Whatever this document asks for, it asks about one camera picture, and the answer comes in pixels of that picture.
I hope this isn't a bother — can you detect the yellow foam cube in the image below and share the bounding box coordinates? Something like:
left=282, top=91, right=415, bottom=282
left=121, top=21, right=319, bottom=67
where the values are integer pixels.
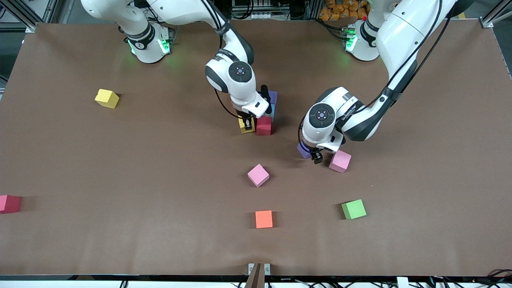
left=238, top=115, right=256, bottom=134
left=94, top=88, right=120, bottom=109

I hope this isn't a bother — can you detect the red foam cube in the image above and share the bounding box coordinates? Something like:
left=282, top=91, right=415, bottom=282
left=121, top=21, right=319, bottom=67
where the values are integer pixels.
left=256, top=116, right=274, bottom=136
left=0, top=194, right=22, bottom=214

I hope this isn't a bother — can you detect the pink foam cube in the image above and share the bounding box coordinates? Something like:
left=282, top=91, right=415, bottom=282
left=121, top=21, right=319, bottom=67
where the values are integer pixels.
left=328, top=149, right=352, bottom=174
left=247, top=163, right=270, bottom=188

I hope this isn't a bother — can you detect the green foam cube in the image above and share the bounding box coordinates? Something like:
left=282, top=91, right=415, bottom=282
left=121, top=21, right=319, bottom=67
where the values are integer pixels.
left=341, top=199, right=367, bottom=220

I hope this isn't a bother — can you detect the orange foam cube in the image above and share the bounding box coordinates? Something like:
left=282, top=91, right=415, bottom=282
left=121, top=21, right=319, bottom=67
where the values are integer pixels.
left=255, top=210, right=274, bottom=229

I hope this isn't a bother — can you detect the white power strip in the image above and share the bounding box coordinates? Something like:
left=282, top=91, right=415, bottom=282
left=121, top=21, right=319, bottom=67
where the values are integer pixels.
left=232, top=11, right=282, bottom=20

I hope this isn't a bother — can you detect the bag of orange snacks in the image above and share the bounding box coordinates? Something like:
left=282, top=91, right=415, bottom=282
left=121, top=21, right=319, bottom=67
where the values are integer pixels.
left=319, top=0, right=370, bottom=21

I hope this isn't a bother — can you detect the large table cover sheet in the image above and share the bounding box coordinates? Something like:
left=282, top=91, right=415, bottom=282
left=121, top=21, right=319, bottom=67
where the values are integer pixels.
left=0, top=20, right=512, bottom=277

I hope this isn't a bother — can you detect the small metal bracket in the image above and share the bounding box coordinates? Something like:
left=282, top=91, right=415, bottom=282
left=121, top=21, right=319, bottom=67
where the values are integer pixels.
left=248, top=263, right=271, bottom=276

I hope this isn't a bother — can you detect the aluminium frame profile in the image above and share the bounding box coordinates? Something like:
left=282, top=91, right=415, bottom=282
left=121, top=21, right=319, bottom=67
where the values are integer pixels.
left=480, top=0, right=512, bottom=28
left=0, top=0, right=74, bottom=32

